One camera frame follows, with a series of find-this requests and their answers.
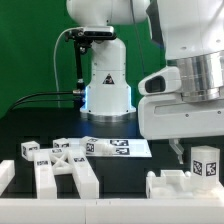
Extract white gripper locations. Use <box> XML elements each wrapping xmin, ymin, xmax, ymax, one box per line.
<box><xmin>138</xmin><ymin>93</ymin><xmax>224</xmax><ymax>164</ymax></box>

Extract white chair seat block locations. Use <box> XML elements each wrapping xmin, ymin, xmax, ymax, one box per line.
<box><xmin>146</xmin><ymin>170</ymin><xmax>224</xmax><ymax>200</ymax></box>

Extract white X-frame chair legs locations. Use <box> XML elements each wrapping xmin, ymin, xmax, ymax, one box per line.
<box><xmin>33</xmin><ymin>147</ymin><xmax>99</xmax><ymax>199</ymax></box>

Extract small white tagged cube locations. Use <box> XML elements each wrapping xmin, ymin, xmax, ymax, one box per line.
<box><xmin>21</xmin><ymin>141</ymin><xmax>40</xmax><ymax>161</ymax></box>

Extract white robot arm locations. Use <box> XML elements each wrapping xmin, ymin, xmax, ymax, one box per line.
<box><xmin>66</xmin><ymin>0</ymin><xmax>224</xmax><ymax>153</ymax></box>

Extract small white cube left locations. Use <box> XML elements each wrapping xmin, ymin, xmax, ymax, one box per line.
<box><xmin>53</xmin><ymin>138</ymin><xmax>70</xmax><ymax>148</ymax></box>

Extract white left fence bar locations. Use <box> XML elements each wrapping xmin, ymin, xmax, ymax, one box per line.
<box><xmin>0</xmin><ymin>160</ymin><xmax>15</xmax><ymax>196</ymax></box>

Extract white fence bar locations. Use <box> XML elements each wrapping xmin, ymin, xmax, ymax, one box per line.
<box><xmin>0</xmin><ymin>199</ymin><xmax>224</xmax><ymax>224</ymax></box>
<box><xmin>0</xmin><ymin>160</ymin><xmax>15</xmax><ymax>196</ymax></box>

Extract white front fence bar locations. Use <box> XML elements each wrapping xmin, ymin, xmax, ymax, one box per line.
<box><xmin>0</xmin><ymin>199</ymin><xmax>224</xmax><ymax>224</ymax></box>

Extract white flat tagged base plate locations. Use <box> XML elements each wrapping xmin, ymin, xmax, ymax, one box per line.
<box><xmin>69</xmin><ymin>138</ymin><xmax>151</xmax><ymax>158</ymax></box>

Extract black cables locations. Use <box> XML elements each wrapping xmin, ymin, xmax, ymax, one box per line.
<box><xmin>8</xmin><ymin>89</ymin><xmax>86</xmax><ymax>113</ymax></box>

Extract black camera on stand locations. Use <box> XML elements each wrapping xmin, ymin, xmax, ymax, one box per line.
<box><xmin>65</xmin><ymin>26</ymin><xmax>117</xmax><ymax>107</ymax></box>

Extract grey white cable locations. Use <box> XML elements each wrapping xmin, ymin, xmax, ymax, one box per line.
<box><xmin>53</xmin><ymin>27</ymin><xmax>81</xmax><ymax>109</ymax></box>

